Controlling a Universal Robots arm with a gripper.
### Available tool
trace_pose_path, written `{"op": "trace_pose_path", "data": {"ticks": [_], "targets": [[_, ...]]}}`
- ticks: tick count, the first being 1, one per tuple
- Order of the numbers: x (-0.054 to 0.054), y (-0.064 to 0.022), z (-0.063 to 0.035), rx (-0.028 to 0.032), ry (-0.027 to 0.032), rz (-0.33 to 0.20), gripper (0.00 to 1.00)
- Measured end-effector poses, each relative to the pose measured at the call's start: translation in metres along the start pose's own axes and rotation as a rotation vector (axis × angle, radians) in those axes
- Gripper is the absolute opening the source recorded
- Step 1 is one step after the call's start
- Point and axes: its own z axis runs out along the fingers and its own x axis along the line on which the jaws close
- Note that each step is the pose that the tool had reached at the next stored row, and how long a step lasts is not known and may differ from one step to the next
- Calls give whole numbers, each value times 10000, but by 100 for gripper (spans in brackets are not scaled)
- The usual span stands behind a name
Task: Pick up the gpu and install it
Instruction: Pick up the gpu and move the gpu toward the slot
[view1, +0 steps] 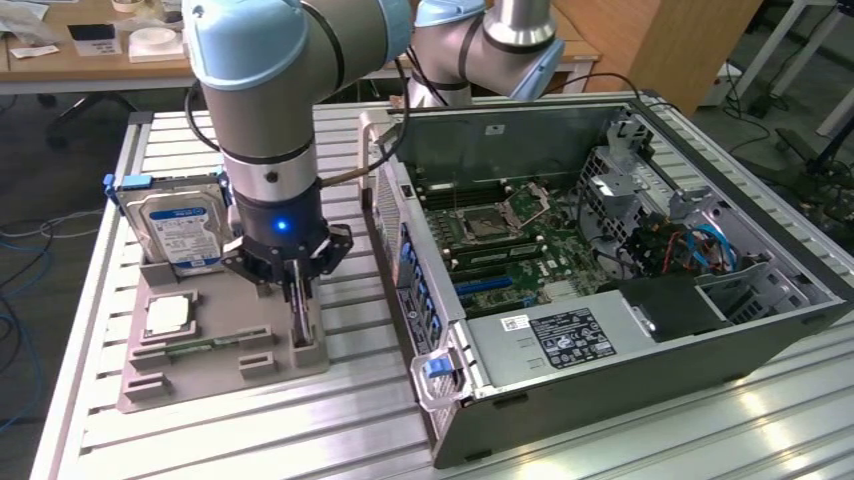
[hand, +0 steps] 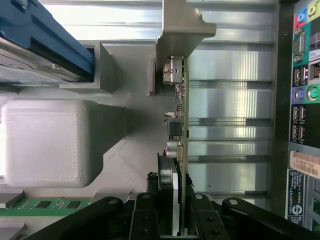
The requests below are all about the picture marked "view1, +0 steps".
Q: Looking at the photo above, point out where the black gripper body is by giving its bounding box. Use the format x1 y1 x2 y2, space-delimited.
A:
232 182 334 282

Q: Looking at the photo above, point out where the grey parts rack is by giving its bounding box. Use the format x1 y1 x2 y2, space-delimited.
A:
116 234 333 416

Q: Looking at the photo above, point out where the silver CPU chip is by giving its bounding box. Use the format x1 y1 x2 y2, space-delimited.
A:
144 295 193 337

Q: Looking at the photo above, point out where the green loose RAM stick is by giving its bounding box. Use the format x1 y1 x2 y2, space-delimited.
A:
164 333 246 355

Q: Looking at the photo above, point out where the CPU socket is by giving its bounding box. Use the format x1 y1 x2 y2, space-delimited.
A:
459 205 512 239

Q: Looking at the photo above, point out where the blue expansion slot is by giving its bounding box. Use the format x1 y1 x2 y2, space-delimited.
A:
455 276 512 297

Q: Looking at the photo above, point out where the installed RAM stick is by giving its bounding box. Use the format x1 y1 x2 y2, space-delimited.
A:
453 242 545 267

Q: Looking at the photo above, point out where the blue card latch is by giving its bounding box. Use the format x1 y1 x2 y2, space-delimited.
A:
423 357 456 382

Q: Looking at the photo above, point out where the metal socket cover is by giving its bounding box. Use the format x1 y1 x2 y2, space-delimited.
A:
504 180 553 220

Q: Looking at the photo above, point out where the grey power supply unit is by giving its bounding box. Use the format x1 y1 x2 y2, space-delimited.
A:
464 291 661 390

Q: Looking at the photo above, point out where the green motherboard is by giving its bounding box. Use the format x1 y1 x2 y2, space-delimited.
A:
405 169 605 321

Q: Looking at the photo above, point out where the white box holding tape roll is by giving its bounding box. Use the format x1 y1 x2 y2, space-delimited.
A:
125 27 186 64

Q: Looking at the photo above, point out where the metal disk bay cage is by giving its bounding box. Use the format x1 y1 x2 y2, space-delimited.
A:
573 144 675 246

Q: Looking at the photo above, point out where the wooden desk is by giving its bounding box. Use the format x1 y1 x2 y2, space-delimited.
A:
0 0 601 96

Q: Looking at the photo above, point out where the white box with black top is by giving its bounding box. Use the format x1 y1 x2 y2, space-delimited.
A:
65 23 126 58

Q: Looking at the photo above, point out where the open black PC case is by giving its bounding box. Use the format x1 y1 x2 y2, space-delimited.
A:
357 89 854 471

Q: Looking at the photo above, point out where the white paper card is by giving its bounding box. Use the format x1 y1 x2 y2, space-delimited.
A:
8 44 62 60

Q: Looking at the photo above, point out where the clear plastic bag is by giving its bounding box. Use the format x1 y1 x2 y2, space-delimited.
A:
0 9 68 47

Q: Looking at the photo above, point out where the wooden cabinet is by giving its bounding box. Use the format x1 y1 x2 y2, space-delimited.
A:
552 0 767 117

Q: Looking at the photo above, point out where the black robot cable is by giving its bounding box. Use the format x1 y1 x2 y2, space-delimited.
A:
184 47 419 187

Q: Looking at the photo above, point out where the hard disk with blue bracket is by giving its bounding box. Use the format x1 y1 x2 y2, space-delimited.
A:
102 169 236 277

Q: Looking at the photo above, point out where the beige case handle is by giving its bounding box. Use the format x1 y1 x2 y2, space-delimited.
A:
357 110 403 194

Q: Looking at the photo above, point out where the grey card retention bracket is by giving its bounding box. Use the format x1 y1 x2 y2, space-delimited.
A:
409 349 472 414

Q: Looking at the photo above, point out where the black wire bundle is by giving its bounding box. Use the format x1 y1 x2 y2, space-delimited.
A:
589 234 645 284

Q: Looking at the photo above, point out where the red wire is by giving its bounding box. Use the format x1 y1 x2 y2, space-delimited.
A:
663 228 692 274

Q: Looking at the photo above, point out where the black cable behind case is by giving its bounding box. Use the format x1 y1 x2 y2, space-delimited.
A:
552 73 672 109

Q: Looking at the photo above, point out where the blue data wire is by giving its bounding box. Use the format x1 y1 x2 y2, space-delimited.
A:
685 224 740 275

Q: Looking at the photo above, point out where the white table frame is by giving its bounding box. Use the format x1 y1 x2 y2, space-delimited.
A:
729 0 854 137

